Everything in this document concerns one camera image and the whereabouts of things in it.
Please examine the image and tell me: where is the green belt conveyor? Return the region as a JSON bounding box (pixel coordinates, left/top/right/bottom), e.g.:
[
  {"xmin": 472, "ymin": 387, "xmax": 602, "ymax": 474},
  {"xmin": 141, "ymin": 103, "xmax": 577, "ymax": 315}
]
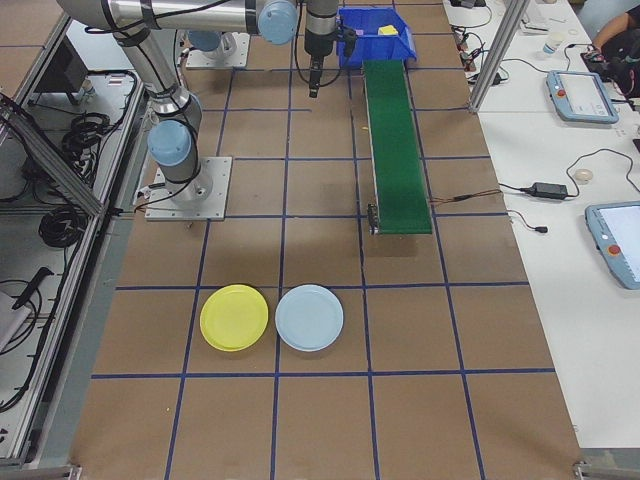
[{"xmin": 361, "ymin": 58, "xmax": 434, "ymax": 238}]

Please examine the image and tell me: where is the white box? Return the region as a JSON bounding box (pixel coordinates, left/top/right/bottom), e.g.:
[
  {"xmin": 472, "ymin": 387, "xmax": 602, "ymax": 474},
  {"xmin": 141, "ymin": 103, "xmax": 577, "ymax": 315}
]
[{"xmin": 522, "ymin": 7, "xmax": 551, "ymax": 34}]

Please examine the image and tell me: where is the black cable coil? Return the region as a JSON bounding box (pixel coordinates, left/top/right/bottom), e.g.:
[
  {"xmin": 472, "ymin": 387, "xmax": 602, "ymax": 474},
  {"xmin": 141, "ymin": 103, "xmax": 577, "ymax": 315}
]
[
  {"xmin": 38, "ymin": 205, "xmax": 85, "ymax": 250},
  {"xmin": 60, "ymin": 112, "xmax": 110, "ymax": 169}
]

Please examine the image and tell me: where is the person in black clothing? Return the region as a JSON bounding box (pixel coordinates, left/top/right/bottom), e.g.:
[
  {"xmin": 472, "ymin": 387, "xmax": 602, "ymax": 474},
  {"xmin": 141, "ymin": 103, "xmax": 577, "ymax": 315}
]
[{"xmin": 593, "ymin": 12, "xmax": 640, "ymax": 99}]

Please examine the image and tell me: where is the white paper cup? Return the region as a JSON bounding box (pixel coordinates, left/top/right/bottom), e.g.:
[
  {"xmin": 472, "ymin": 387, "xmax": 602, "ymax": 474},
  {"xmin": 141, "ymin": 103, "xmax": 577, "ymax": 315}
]
[{"xmin": 541, "ymin": 31, "xmax": 567, "ymax": 58}]

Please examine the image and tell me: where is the person bare forearm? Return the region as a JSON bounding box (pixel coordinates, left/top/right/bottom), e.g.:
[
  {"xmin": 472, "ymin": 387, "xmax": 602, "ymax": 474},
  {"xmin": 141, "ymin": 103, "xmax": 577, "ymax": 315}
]
[{"xmin": 593, "ymin": 13, "xmax": 632, "ymax": 49}]

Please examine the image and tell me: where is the red black conveyor wire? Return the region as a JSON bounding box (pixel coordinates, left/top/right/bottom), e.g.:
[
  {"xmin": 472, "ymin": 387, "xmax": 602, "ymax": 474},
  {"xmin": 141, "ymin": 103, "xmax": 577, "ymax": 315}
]
[{"xmin": 428, "ymin": 190, "xmax": 503, "ymax": 205}]

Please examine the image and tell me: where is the black power adapter cable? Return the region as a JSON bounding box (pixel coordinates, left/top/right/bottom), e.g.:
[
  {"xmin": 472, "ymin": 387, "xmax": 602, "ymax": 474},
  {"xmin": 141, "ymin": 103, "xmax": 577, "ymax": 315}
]
[{"xmin": 499, "ymin": 148, "xmax": 640, "ymax": 197}]

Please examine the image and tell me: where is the yellow plastic plate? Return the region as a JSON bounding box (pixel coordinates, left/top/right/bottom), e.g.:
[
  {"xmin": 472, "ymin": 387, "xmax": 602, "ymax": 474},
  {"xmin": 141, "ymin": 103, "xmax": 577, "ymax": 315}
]
[{"xmin": 199, "ymin": 283, "xmax": 270, "ymax": 354}]

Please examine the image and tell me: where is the grey-blue teach pendant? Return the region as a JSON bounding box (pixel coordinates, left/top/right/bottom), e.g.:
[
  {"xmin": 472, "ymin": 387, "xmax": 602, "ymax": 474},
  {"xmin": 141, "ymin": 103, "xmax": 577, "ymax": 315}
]
[
  {"xmin": 544, "ymin": 69, "xmax": 620, "ymax": 125},
  {"xmin": 584, "ymin": 200, "xmax": 640, "ymax": 291}
]

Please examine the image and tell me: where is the black handheld tool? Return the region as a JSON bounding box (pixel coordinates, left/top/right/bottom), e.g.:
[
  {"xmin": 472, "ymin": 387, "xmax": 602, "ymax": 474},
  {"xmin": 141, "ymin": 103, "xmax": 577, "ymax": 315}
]
[{"xmin": 12, "ymin": 267, "xmax": 55, "ymax": 310}]

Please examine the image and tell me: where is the black power adapter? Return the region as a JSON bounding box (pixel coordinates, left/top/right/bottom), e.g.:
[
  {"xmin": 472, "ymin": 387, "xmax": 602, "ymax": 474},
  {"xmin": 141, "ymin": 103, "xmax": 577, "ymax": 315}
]
[{"xmin": 530, "ymin": 181, "xmax": 570, "ymax": 201}]

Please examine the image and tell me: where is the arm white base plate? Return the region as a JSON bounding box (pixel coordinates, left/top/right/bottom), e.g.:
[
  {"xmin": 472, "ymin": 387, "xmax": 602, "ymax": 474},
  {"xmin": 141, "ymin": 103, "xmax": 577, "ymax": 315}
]
[
  {"xmin": 185, "ymin": 30, "xmax": 251, "ymax": 70},
  {"xmin": 144, "ymin": 155, "xmax": 234, "ymax": 222}
]

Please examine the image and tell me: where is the aluminium extrusion post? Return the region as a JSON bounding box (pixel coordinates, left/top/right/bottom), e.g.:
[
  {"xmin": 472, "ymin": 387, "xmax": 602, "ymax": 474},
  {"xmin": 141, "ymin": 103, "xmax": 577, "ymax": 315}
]
[{"xmin": 467, "ymin": 0, "xmax": 532, "ymax": 114}]

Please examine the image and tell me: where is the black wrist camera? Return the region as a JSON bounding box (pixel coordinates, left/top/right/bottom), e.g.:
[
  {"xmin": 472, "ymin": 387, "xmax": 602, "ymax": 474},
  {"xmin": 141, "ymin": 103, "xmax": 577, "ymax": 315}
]
[{"xmin": 336, "ymin": 21, "xmax": 358, "ymax": 57}]

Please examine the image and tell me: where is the black box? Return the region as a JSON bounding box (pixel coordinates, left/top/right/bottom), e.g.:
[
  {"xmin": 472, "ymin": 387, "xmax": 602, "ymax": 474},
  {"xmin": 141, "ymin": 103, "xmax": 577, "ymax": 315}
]
[{"xmin": 33, "ymin": 37, "xmax": 90, "ymax": 106}]

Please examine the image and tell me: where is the V-shaped metal bar frame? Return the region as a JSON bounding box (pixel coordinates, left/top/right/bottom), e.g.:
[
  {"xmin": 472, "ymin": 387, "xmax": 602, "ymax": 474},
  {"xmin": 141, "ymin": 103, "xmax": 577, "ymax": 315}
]
[{"xmin": 0, "ymin": 0, "xmax": 154, "ymax": 469}]

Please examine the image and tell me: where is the blue plastic bin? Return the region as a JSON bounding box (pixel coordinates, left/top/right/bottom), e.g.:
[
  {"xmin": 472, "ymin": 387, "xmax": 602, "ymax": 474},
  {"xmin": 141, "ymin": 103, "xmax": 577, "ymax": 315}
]
[{"xmin": 335, "ymin": 6, "xmax": 418, "ymax": 70}]

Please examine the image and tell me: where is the white work table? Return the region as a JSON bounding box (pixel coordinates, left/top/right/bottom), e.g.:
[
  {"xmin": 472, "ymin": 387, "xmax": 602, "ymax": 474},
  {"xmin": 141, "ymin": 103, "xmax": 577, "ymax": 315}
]
[{"xmin": 442, "ymin": 0, "xmax": 640, "ymax": 451}]

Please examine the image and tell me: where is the light blue plastic plate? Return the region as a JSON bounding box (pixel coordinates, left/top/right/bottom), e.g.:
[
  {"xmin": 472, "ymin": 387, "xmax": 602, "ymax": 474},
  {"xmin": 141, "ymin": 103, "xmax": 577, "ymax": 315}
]
[{"xmin": 274, "ymin": 283, "xmax": 346, "ymax": 355}]

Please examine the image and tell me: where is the black cable with plug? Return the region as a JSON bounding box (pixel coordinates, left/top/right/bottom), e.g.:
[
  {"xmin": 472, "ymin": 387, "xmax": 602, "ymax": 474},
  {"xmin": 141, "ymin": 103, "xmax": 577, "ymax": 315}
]
[{"xmin": 506, "ymin": 209, "xmax": 549, "ymax": 236}]

